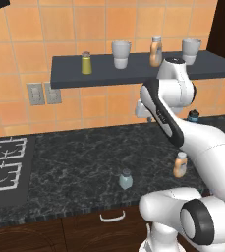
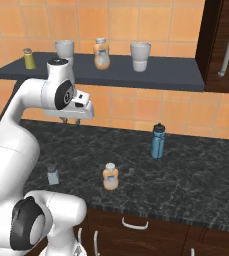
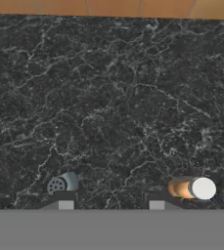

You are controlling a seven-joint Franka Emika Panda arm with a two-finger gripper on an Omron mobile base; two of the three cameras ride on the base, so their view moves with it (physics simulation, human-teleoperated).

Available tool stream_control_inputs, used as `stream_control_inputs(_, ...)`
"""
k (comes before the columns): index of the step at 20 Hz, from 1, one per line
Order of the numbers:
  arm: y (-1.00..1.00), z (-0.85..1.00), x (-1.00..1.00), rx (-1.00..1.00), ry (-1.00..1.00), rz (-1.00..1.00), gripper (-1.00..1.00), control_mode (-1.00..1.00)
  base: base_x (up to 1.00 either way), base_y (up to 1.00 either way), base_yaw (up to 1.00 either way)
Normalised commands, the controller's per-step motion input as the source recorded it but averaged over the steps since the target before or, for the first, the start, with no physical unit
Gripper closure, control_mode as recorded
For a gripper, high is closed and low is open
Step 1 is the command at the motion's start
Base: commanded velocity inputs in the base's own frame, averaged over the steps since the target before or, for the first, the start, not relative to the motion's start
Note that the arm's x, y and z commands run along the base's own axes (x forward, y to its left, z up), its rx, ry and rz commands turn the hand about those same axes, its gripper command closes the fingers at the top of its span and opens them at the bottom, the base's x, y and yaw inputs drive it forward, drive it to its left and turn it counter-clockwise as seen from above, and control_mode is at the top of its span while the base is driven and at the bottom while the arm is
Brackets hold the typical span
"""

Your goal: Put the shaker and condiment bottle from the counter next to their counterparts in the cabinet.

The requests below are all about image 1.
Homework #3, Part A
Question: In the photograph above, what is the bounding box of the orange condiment bottle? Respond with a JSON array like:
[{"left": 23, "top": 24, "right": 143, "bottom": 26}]
[
  {"left": 149, "top": 35, "right": 164, "bottom": 68},
  {"left": 172, "top": 151, "right": 189, "bottom": 179}
]

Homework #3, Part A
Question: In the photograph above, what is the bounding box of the dark wood cupboard door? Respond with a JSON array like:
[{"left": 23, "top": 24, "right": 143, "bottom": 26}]
[{"left": 0, "top": 218, "right": 68, "bottom": 252}]

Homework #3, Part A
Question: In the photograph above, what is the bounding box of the dark wood wall cabinet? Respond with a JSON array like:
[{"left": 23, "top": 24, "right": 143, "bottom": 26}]
[{"left": 205, "top": 0, "right": 225, "bottom": 65}]

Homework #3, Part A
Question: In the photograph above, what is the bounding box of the yellow shaker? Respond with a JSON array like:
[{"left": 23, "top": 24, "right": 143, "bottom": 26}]
[{"left": 81, "top": 50, "right": 93, "bottom": 76}]

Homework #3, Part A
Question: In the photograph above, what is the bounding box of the dark wood drawer front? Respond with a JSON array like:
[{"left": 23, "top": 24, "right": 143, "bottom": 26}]
[{"left": 61, "top": 204, "right": 151, "bottom": 252}]

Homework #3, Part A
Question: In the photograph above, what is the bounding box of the white drawer handle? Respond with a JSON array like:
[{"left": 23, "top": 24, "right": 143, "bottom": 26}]
[{"left": 98, "top": 210, "right": 127, "bottom": 223}]

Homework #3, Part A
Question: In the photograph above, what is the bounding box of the dark blue bottle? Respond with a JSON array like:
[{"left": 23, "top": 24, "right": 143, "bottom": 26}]
[{"left": 187, "top": 109, "right": 201, "bottom": 124}]

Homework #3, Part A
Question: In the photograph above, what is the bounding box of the white cup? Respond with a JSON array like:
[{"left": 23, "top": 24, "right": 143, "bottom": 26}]
[
  {"left": 181, "top": 37, "right": 202, "bottom": 66},
  {"left": 111, "top": 39, "right": 133, "bottom": 70}
]

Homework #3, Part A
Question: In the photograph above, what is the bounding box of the dark grey wall shelf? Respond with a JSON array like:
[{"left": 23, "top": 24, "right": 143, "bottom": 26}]
[{"left": 50, "top": 49, "right": 225, "bottom": 90}]

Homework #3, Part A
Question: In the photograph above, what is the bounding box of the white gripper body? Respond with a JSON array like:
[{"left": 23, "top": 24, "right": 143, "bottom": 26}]
[{"left": 135, "top": 98, "right": 154, "bottom": 120}]

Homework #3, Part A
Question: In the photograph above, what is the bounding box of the black gas hob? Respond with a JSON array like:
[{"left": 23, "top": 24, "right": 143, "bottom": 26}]
[{"left": 0, "top": 135, "right": 36, "bottom": 212}]

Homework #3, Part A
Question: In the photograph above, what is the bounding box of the pale blue shaker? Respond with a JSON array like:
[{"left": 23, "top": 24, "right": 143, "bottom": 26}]
[{"left": 118, "top": 167, "right": 134, "bottom": 191}]

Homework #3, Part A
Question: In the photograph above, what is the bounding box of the grey wall socket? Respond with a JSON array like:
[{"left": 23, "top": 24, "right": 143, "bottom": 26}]
[
  {"left": 26, "top": 82, "right": 46, "bottom": 106},
  {"left": 43, "top": 81, "right": 63, "bottom": 105}
]

